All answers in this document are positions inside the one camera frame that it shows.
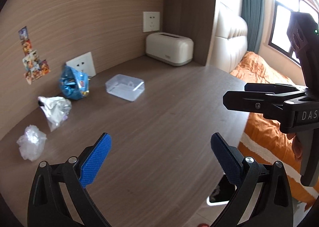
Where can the white trash bin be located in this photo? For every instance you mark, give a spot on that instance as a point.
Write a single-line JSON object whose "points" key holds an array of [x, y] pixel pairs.
{"points": [[223, 190]]}

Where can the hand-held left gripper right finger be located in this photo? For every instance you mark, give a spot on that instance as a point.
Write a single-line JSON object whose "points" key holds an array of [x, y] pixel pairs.
{"points": [[228, 161]]}

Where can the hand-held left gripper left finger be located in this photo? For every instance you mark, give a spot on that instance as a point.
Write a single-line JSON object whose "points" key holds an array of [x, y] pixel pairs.
{"points": [[96, 161]]}

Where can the clear plastic box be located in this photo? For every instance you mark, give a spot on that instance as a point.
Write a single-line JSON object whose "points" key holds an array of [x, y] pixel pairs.
{"points": [[124, 87]]}

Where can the blue curtain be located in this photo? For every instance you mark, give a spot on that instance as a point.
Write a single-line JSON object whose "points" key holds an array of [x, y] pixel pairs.
{"points": [[253, 10]]}

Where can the cream tissue box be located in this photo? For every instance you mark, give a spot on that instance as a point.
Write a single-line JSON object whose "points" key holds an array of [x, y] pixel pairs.
{"points": [[169, 47]]}

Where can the white wall socket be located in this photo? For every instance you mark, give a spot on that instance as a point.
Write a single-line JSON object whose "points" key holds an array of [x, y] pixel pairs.
{"points": [[81, 63], [151, 21]]}

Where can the person's right hand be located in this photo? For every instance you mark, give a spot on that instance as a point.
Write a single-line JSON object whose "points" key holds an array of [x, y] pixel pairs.
{"points": [[297, 146]]}

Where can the dark framed window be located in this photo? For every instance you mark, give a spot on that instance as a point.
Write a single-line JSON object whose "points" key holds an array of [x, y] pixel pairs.
{"points": [[281, 30]]}

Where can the clear crumpled plastic bag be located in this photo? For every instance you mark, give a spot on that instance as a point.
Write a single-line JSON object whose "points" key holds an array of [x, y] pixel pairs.
{"points": [[31, 142]]}

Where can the silver crumpled plastic bag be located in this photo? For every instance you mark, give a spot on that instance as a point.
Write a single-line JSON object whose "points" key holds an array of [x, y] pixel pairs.
{"points": [[56, 111]]}

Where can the white padded headboard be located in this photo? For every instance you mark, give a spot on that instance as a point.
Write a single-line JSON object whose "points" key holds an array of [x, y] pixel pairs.
{"points": [[231, 40]]}

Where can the blue snack bag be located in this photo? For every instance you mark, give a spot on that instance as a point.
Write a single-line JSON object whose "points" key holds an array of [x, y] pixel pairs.
{"points": [[73, 84]]}

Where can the cartoon wall stickers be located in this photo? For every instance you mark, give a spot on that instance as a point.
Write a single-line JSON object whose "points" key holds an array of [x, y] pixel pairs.
{"points": [[32, 60]]}

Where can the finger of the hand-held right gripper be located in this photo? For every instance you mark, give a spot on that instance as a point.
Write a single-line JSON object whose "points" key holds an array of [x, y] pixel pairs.
{"points": [[251, 103], [269, 87]]}

